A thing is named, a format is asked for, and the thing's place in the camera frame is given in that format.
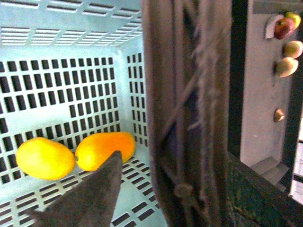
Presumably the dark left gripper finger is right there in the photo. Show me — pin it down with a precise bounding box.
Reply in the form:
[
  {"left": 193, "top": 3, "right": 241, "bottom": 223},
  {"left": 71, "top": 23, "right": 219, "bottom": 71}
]
[{"left": 25, "top": 151, "right": 123, "bottom": 227}]

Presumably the orange mango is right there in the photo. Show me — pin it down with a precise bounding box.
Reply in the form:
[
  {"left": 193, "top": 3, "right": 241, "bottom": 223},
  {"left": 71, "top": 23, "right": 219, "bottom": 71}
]
[{"left": 75, "top": 132, "right": 135, "bottom": 172}]

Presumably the brown basket handle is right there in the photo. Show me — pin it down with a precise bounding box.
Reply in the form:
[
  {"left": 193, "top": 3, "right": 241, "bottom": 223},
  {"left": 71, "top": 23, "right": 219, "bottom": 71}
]
[{"left": 142, "top": 0, "right": 232, "bottom": 227}]

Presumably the red green apple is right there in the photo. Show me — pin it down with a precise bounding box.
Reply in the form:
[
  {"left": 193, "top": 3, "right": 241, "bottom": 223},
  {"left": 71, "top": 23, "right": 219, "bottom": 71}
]
[{"left": 274, "top": 17, "right": 295, "bottom": 40}]

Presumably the pale green mango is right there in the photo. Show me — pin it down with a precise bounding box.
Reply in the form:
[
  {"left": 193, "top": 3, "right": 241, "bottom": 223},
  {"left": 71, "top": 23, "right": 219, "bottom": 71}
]
[{"left": 275, "top": 57, "right": 299, "bottom": 78}]

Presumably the yellow lemon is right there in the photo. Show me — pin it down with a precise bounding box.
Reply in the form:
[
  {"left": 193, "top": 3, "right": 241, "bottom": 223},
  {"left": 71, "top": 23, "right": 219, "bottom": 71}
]
[{"left": 16, "top": 137, "right": 76, "bottom": 180}]

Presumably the light blue plastic basket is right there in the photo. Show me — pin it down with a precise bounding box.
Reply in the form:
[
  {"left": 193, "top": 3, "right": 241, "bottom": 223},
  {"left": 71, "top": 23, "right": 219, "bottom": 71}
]
[{"left": 0, "top": 0, "right": 166, "bottom": 227}]

